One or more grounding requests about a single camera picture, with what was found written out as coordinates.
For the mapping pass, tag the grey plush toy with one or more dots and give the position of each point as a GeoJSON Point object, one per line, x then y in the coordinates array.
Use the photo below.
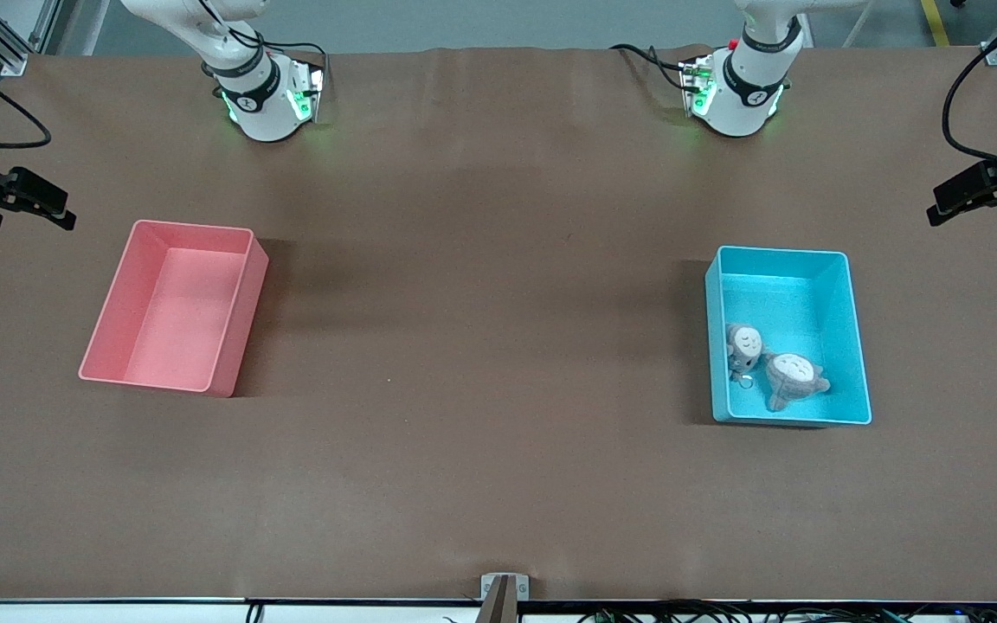
{"type": "Point", "coordinates": [745, 342]}
{"type": "Point", "coordinates": [793, 376]}

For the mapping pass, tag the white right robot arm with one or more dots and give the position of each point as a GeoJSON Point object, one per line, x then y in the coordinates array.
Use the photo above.
{"type": "Point", "coordinates": [260, 104]}

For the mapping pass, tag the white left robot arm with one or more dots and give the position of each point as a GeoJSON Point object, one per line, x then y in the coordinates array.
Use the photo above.
{"type": "Point", "coordinates": [745, 104]}

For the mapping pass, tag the pink plastic box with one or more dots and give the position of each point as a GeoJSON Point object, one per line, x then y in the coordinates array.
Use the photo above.
{"type": "Point", "coordinates": [178, 303]}

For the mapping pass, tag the blue plastic box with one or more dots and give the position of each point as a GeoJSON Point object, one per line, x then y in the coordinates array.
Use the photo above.
{"type": "Point", "coordinates": [797, 294]}

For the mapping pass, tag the small metal bracket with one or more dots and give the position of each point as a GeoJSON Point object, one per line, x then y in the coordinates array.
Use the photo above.
{"type": "Point", "coordinates": [523, 587]}

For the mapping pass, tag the brown post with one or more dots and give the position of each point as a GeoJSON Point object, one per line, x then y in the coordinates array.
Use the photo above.
{"type": "Point", "coordinates": [498, 606]}

